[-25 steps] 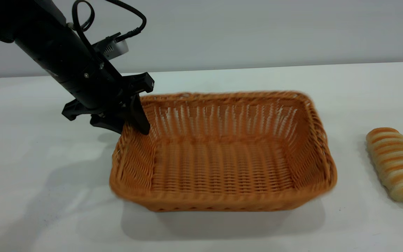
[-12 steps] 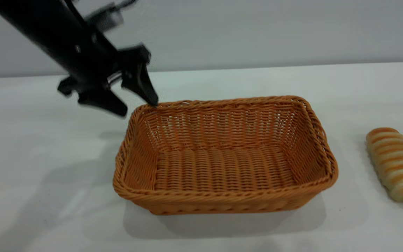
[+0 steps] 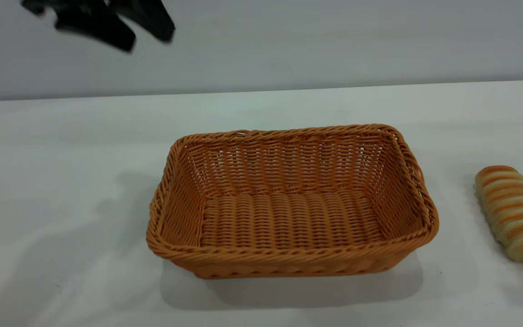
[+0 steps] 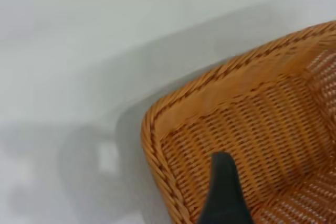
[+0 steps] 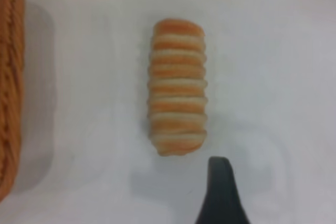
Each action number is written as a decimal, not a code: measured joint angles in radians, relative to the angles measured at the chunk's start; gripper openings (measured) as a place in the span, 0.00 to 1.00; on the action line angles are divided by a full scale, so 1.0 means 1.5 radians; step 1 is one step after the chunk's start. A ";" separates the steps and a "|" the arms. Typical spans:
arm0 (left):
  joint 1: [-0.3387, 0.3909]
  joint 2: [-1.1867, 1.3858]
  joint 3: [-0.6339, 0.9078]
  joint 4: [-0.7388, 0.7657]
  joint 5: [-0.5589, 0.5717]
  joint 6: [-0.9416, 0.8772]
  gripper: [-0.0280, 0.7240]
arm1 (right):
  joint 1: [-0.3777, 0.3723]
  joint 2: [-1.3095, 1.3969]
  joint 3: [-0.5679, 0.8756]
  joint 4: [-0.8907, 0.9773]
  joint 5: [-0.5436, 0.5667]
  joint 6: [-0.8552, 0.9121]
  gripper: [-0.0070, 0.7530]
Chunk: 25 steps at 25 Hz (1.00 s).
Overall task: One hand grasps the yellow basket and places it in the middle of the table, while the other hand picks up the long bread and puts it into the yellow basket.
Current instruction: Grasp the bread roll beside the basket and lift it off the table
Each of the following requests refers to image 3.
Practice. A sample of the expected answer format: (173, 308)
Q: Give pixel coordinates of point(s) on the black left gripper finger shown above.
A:
(150, 18)
(98, 25)

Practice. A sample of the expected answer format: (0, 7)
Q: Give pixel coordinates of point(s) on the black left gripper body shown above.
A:
(43, 4)

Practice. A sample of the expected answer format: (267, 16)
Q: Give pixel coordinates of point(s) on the orange woven wicker basket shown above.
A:
(288, 222)

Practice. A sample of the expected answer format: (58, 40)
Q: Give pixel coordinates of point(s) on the striped orange bread roll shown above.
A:
(513, 213)

